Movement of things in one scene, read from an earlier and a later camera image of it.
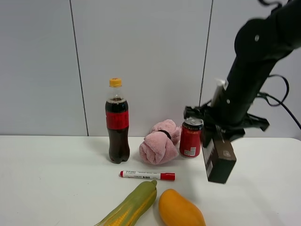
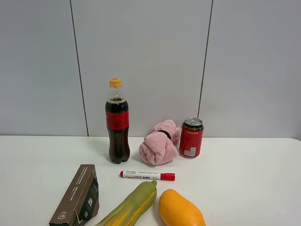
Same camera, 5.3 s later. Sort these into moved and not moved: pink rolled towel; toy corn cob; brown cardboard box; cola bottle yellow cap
Moved: brown cardboard box
Not moved: cola bottle yellow cap; toy corn cob; pink rolled towel
